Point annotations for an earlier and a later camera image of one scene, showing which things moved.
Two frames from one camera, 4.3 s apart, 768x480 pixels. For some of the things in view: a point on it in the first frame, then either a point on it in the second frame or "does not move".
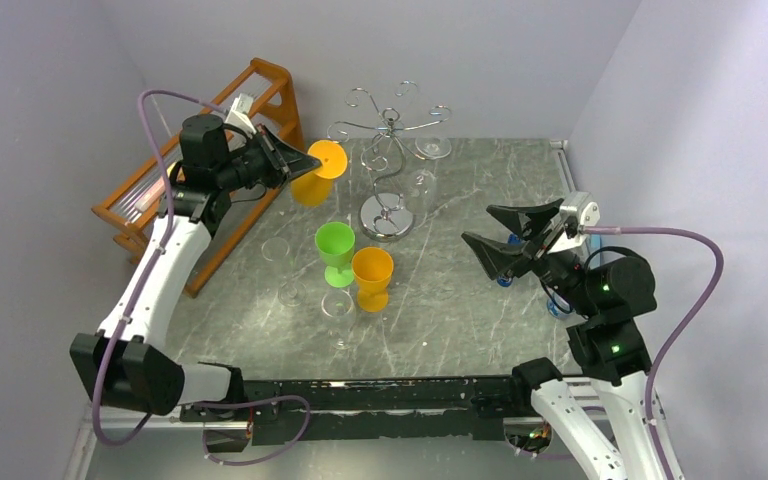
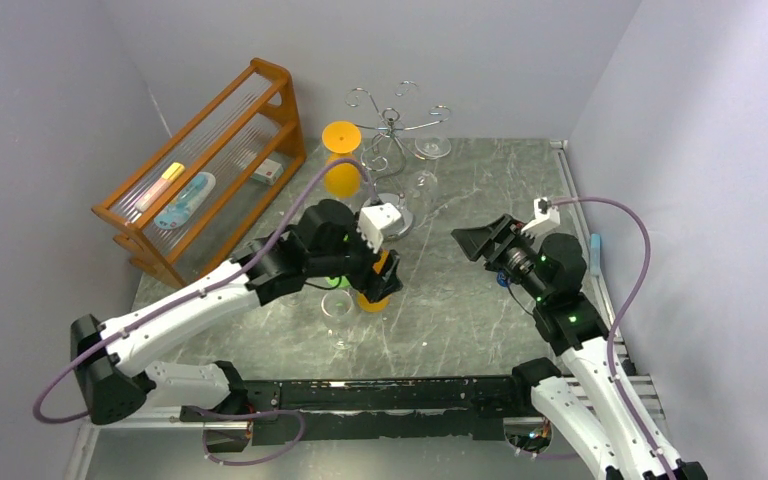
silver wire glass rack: x=385 y=216 does not move
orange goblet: x=313 y=188 → x=341 y=138
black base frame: x=298 y=411 does not move
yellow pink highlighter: x=142 y=205 does not move
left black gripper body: x=260 y=163 → x=376 y=283
